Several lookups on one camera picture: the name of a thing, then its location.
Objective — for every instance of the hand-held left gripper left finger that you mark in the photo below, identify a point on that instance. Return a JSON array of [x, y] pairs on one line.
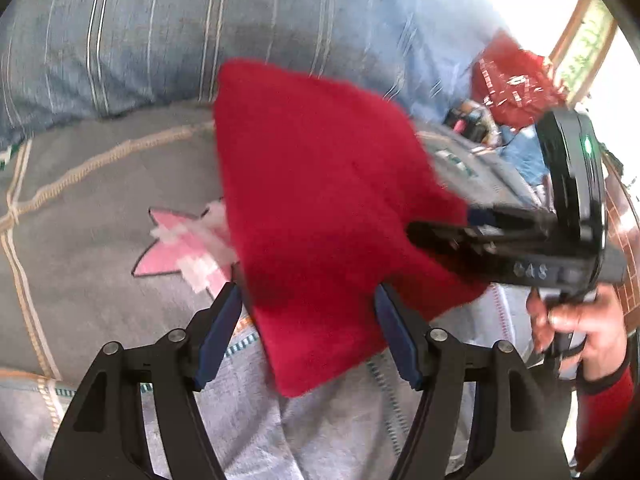
[[220, 335]]

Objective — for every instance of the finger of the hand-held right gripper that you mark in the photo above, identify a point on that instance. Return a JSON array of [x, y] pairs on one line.
[[510, 217], [450, 242]]

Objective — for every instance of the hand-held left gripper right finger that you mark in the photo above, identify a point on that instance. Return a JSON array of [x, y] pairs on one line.
[[397, 340]]

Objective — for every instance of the red knit garment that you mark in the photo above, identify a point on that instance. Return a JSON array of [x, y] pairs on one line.
[[310, 185]]

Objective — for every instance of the person's right forearm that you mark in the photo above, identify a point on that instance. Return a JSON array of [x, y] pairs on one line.
[[605, 410]]

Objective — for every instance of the person's right hand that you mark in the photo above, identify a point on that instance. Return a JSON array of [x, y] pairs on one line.
[[595, 325]]

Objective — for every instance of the light blue cloth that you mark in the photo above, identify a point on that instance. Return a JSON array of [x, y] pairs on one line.
[[525, 155]]

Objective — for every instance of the dark blurred object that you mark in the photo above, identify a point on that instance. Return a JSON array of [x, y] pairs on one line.
[[467, 120]]

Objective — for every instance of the red patterned plastic bag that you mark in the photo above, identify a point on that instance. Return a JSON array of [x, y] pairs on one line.
[[515, 85]]

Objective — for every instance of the grey printed bed sheet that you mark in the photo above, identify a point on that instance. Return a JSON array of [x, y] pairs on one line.
[[100, 210]]

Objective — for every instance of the blue plaid pillow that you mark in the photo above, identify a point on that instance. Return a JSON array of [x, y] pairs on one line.
[[150, 35]]

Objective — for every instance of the wooden window frame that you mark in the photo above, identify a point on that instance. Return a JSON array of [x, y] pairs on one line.
[[575, 25]]

